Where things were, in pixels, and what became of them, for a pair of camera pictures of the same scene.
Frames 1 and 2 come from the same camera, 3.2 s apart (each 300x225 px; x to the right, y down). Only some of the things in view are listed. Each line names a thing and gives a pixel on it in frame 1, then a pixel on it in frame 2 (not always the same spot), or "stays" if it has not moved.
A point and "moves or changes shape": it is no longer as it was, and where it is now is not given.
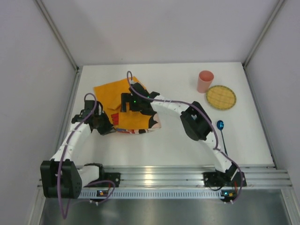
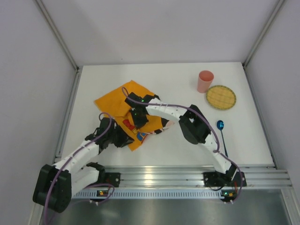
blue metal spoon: x=220 y=125 stays
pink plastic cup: x=205 y=80 stays
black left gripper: x=103 y=126 → x=123 y=140
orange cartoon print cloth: x=109 y=94 moves or changes shape
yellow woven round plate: x=220 y=97 stays
